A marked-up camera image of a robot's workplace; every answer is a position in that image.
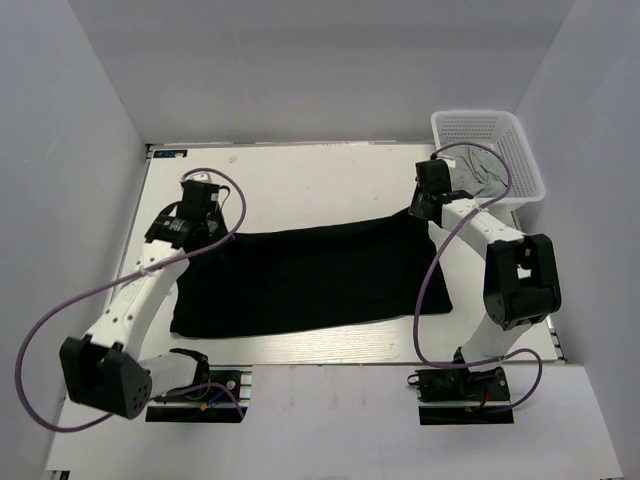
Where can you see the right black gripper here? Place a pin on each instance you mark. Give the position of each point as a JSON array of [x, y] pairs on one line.
[[420, 209]]

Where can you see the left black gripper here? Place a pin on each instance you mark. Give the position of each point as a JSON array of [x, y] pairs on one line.
[[215, 226]]

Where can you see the black t shirt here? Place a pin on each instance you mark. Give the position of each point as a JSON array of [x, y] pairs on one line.
[[299, 280]]

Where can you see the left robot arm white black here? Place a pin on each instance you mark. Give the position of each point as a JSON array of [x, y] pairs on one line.
[[103, 369]]

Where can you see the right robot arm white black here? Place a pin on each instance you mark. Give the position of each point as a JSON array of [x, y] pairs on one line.
[[520, 286]]

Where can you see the grey t shirt in basket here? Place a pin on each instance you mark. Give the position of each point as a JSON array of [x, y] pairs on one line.
[[476, 171]]

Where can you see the blue label sticker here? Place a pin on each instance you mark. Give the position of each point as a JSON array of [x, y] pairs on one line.
[[170, 154]]

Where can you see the white plastic basket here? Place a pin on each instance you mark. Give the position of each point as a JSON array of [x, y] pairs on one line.
[[487, 150]]

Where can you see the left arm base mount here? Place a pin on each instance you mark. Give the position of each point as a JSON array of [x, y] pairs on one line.
[[224, 400]]

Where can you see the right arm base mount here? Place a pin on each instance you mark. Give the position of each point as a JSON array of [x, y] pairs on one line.
[[458, 397]]

